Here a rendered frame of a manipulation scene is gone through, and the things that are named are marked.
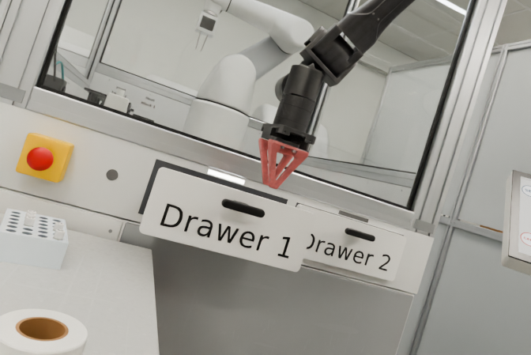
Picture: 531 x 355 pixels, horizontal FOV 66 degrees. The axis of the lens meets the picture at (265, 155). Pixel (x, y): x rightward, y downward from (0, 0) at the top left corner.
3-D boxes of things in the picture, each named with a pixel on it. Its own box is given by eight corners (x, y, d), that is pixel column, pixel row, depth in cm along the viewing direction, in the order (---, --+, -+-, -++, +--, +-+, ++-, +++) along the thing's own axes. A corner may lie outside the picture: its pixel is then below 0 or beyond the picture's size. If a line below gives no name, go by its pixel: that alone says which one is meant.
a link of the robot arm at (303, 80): (299, 55, 65) (330, 68, 66) (288, 63, 71) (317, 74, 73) (284, 96, 65) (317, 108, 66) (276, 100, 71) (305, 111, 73)
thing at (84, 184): (417, 294, 100) (434, 238, 101) (-51, 172, 70) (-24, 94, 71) (287, 216, 191) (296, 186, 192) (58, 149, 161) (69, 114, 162)
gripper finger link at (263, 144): (280, 188, 73) (296, 138, 73) (294, 195, 66) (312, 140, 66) (245, 177, 71) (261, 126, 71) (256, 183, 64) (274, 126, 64)
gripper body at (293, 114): (291, 144, 74) (304, 106, 74) (314, 148, 64) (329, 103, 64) (258, 133, 72) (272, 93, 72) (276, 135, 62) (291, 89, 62)
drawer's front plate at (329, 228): (393, 281, 96) (408, 237, 96) (284, 253, 88) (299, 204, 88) (389, 279, 98) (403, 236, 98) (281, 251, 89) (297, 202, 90)
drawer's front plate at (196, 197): (299, 273, 73) (317, 214, 73) (137, 232, 65) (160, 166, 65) (295, 270, 75) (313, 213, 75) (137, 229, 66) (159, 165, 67)
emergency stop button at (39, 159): (47, 174, 68) (55, 151, 68) (21, 167, 67) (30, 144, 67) (51, 172, 71) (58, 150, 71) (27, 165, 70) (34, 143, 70)
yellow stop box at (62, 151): (57, 184, 71) (70, 145, 71) (12, 171, 69) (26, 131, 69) (62, 180, 76) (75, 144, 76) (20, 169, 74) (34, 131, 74)
